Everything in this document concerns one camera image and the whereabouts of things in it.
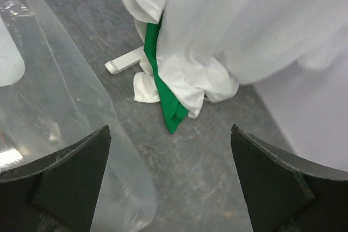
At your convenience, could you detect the green t-shirt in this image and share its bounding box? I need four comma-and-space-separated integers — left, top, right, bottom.
113, 0, 190, 135

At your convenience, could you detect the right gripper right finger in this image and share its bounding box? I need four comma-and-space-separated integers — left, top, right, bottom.
231, 125, 347, 231

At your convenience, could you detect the clothes rack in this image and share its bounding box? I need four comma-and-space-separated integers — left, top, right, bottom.
105, 47, 144, 75

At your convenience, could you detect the front white t-shirt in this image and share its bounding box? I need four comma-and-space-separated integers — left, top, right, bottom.
102, 0, 348, 118

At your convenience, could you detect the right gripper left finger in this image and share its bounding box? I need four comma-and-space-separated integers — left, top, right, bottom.
1, 126, 111, 231

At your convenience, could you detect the clear zip top bag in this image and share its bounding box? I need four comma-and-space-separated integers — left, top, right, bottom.
1, 0, 157, 231

